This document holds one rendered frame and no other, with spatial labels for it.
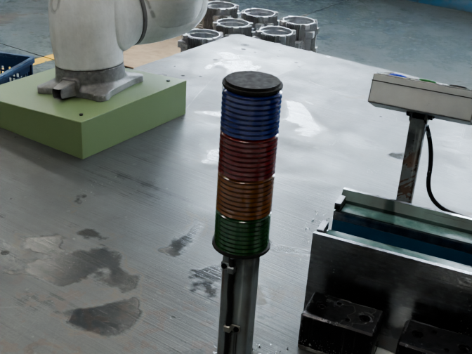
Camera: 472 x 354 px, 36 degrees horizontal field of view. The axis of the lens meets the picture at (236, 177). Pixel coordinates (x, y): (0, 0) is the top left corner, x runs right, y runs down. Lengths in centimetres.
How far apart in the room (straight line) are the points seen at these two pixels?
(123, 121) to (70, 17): 24
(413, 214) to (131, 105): 71
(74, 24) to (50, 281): 65
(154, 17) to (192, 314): 82
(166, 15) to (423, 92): 69
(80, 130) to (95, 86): 17
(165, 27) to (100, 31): 18
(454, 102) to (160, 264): 54
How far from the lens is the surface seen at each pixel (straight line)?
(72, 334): 104
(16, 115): 164
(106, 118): 154
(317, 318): 99
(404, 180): 129
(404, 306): 104
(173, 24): 172
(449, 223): 113
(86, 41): 161
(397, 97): 123
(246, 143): 71
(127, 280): 114
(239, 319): 84
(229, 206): 75
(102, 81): 164
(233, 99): 70
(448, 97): 122
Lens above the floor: 145
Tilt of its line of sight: 26 degrees down
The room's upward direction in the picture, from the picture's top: 4 degrees clockwise
